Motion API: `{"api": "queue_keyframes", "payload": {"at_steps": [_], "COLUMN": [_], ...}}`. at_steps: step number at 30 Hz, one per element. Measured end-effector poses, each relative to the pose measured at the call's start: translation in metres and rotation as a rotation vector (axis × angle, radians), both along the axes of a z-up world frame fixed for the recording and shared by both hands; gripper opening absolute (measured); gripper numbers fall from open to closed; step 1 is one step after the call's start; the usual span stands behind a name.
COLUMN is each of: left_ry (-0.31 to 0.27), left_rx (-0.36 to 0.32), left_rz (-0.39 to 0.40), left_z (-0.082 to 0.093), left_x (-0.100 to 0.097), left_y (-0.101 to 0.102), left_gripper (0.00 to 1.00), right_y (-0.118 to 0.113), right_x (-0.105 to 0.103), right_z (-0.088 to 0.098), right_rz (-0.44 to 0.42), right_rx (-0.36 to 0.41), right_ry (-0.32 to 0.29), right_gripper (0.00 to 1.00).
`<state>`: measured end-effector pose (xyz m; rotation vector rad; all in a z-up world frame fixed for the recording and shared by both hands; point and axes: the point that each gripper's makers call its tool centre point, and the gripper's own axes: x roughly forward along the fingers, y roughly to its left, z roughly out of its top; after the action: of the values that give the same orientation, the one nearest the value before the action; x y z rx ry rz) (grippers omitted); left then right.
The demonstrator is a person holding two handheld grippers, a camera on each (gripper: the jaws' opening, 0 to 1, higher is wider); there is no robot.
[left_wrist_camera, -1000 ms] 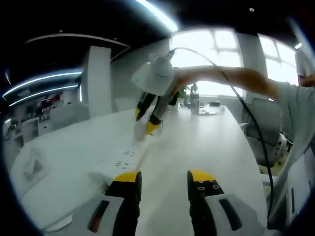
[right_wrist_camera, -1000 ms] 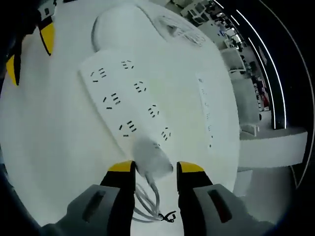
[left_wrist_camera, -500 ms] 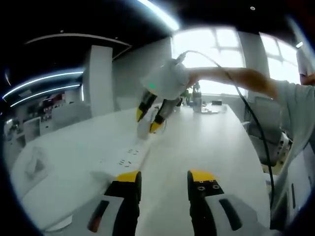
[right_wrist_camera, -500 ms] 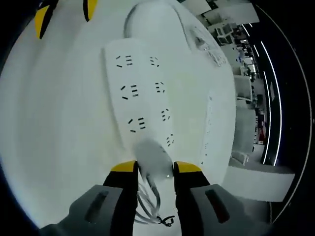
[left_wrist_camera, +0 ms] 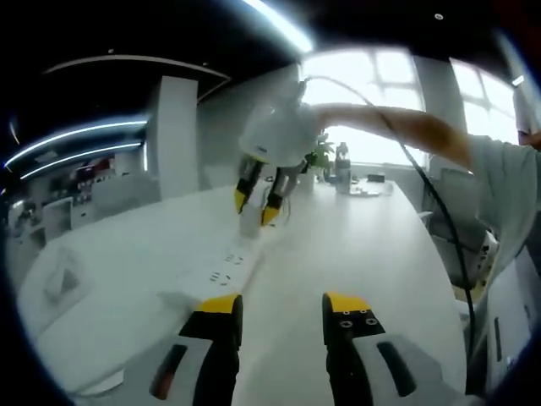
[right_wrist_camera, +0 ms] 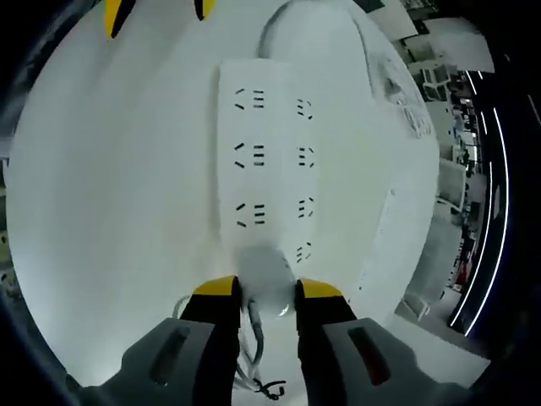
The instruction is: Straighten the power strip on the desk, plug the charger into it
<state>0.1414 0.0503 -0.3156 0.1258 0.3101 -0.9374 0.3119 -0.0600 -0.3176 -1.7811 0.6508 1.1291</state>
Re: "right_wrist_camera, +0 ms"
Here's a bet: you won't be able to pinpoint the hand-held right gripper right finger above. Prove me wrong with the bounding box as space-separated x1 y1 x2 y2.
294 277 471 406

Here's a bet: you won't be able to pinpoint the white charger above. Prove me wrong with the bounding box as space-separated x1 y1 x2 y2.
235 244 298 319

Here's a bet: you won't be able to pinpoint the white power strip cable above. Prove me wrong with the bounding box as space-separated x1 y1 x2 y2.
254 0 375 92

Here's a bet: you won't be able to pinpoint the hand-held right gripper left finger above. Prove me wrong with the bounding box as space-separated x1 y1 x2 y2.
82 274 243 406

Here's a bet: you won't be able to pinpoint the white power strip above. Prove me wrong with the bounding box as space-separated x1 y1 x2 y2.
216 59 321 281

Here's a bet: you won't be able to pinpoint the long curved ceiling light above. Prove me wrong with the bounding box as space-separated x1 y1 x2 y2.
446 70 510 336

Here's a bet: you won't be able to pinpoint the white phone stands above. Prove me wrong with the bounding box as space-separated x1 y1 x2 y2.
379 58 434 139

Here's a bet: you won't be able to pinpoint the white charger cable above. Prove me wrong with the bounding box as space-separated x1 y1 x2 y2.
172 294 289 402

